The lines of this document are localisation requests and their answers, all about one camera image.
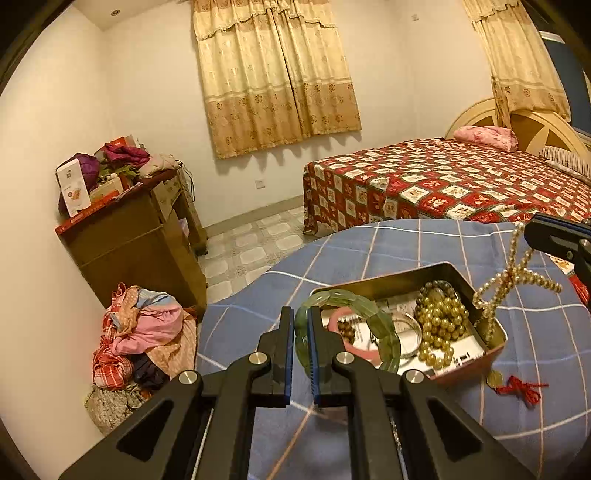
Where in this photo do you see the red cord gold pendant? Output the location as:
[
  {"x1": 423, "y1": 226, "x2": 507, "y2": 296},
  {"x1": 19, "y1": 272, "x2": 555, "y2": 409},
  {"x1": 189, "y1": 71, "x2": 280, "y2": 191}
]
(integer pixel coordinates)
[{"x1": 486, "y1": 370, "x2": 549, "y2": 408}]

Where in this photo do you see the red patchwork bedspread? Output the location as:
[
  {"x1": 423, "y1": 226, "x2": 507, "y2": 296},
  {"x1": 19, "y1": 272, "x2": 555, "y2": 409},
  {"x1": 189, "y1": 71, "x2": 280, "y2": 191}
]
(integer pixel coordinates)
[{"x1": 303, "y1": 138, "x2": 590, "y2": 235}]

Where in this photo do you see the blue plaid tablecloth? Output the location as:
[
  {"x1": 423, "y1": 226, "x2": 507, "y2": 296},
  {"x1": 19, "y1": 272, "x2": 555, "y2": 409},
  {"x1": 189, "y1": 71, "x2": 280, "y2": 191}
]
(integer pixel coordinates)
[{"x1": 197, "y1": 219, "x2": 590, "y2": 479}]

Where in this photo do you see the beige curtain centre window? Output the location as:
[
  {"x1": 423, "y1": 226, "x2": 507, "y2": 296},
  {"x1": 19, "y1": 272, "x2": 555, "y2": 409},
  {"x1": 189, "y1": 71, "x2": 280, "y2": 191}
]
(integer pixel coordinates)
[{"x1": 192, "y1": 0, "x2": 362, "y2": 159}]

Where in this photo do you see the pink pillow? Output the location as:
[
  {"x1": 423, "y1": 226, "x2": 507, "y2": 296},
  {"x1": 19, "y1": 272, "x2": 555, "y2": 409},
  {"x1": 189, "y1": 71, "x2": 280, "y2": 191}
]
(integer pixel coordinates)
[{"x1": 453, "y1": 126, "x2": 518, "y2": 153}]

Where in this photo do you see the pile of clothes on floor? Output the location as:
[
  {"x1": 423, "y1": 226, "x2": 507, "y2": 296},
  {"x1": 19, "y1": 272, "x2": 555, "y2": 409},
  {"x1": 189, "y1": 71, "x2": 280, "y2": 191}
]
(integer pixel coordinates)
[{"x1": 84, "y1": 284, "x2": 204, "y2": 436}]

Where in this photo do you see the purple clothes pile on dresser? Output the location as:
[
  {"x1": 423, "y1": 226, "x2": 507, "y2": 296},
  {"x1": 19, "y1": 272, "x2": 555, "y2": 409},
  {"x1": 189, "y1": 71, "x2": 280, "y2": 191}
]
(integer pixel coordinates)
[{"x1": 73, "y1": 135, "x2": 184, "y2": 186}]

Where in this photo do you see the brown wooden dresser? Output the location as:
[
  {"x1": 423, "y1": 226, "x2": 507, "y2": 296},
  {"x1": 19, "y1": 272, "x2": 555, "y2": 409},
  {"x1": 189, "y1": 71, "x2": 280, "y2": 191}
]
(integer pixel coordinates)
[{"x1": 57, "y1": 169, "x2": 207, "y2": 311}]

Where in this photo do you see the red flat box on dresser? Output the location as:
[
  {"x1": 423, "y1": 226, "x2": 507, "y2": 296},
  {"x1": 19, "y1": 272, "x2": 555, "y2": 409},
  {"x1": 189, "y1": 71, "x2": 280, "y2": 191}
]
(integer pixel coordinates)
[{"x1": 55, "y1": 191, "x2": 119, "y2": 235}]

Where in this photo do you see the striped pillow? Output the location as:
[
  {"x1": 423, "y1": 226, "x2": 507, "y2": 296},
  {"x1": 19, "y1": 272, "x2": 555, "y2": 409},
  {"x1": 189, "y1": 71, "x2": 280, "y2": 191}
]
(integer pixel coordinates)
[{"x1": 539, "y1": 146, "x2": 591, "y2": 185}]

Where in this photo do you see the pink bangle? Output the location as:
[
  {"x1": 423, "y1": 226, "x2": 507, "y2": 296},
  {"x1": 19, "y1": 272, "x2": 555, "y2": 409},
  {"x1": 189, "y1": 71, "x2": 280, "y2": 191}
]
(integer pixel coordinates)
[{"x1": 327, "y1": 307, "x2": 381, "y2": 367}]

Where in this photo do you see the beige curtain side window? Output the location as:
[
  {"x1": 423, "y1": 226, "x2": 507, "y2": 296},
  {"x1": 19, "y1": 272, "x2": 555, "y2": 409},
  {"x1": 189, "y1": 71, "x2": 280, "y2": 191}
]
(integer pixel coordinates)
[{"x1": 463, "y1": 0, "x2": 571, "y2": 127}]

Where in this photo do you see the printed paper leaflet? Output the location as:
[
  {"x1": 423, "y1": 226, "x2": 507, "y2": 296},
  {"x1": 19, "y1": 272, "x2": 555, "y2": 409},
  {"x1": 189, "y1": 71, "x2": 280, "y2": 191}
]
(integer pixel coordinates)
[{"x1": 322, "y1": 294, "x2": 486, "y2": 375}]

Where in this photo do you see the cream wooden headboard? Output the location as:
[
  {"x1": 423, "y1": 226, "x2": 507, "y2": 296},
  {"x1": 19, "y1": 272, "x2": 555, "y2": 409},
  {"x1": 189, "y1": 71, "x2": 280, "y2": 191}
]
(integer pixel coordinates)
[{"x1": 446, "y1": 98, "x2": 590, "y2": 162}]

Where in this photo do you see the white pearl necklace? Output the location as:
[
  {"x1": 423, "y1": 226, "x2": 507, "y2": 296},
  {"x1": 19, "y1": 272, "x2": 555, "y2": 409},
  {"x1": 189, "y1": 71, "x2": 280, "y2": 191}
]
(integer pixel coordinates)
[{"x1": 469, "y1": 221, "x2": 565, "y2": 347}]

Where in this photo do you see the white product box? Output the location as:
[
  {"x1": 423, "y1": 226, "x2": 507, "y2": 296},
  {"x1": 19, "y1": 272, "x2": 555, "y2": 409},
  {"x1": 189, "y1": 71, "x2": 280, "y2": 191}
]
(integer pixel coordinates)
[{"x1": 56, "y1": 157, "x2": 91, "y2": 217}]

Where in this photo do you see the pink metal tin box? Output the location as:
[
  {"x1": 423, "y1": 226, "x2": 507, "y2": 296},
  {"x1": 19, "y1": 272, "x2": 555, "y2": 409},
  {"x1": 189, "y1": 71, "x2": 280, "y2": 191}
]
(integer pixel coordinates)
[{"x1": 310, "y1": 262, "x2": 508, "y2": 386}]

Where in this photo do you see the green jade segment bracelet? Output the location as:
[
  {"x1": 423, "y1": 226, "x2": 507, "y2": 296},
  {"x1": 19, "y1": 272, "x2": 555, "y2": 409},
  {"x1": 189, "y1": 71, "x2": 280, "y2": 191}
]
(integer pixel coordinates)
[{"x1": 293, "y1": 289, "x2": 402, "y2": 381}]

